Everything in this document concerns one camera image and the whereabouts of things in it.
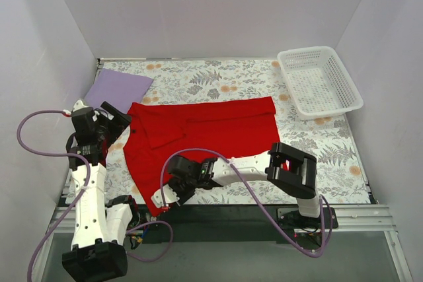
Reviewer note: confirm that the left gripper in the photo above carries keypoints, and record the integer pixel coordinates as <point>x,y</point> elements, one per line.
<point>116,115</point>

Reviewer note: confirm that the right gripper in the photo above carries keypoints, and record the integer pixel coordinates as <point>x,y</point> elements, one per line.
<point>178,190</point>

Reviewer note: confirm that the red t-shirt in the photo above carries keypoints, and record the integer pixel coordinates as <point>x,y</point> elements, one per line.
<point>237,128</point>

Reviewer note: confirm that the white plastic basket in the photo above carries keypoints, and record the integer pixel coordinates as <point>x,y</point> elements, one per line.
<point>318,82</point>

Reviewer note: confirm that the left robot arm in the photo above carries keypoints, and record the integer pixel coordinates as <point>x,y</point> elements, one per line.
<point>97,249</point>

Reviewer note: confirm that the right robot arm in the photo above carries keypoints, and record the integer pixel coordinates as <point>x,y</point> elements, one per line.
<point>289,169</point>

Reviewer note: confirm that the folded lavender t-shirt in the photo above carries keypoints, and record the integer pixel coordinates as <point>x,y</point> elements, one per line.
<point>118,89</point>

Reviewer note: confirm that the floral table mat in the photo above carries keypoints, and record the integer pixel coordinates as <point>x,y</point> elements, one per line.
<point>340,176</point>

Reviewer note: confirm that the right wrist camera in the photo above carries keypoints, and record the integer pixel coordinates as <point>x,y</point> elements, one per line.
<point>164,197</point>

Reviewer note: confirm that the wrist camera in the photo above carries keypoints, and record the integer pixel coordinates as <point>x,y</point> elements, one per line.
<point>164,197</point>
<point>81,111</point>

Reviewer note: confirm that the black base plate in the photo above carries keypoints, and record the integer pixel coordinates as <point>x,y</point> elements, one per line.
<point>242,223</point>

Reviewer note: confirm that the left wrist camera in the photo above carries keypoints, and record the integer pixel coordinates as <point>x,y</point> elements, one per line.
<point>81,111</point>

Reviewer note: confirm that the aluminium frame rail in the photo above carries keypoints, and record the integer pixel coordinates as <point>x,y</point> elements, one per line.
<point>367,232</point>

